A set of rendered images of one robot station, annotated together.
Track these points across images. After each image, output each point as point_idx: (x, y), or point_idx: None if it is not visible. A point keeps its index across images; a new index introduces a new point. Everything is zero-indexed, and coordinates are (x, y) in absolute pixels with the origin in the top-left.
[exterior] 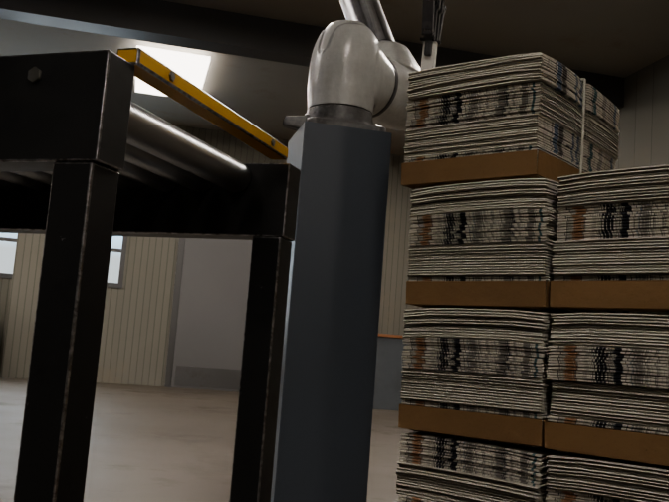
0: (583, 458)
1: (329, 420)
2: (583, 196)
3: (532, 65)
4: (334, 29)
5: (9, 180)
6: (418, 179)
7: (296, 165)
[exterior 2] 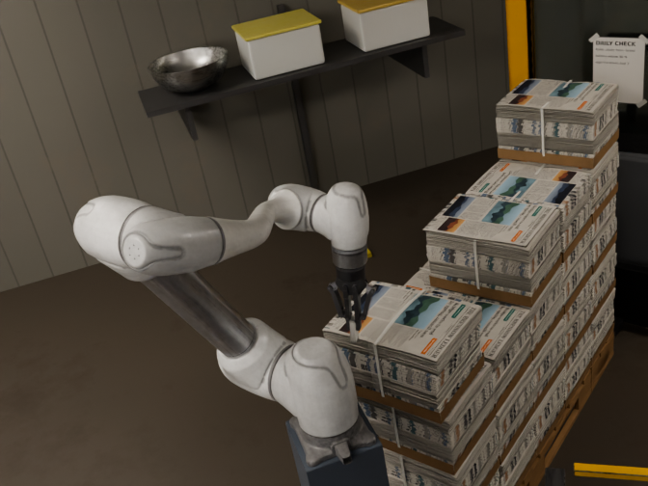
0: (509, 453)
1: None
2: (499, 360)
3: (479, 314)
4: (338, 363)
5: None
6: (447, 413)
7: (364, 478)
